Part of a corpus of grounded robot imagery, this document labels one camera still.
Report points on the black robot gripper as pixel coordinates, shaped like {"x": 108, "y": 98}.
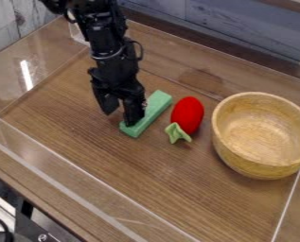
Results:
{"x": 115, "y": 81}

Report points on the green rectangular foam block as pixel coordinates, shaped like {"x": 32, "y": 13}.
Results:
{"x": 159, "y": 102}

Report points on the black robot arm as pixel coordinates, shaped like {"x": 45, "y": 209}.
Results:
{"x": 103, "y": 25}

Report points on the brown wooden bowl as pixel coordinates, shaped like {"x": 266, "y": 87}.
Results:
{"x": 257, "y": 135}

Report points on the red plush strawberry toy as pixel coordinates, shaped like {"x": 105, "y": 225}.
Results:
{"x": 187, "y": 118}

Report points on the clear acrylic corner bracket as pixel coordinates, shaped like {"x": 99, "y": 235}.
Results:
{"x": 77, "y": 35}

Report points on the clear acrylic tray wall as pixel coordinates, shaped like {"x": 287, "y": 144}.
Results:
{"x": 91, "y": 208}

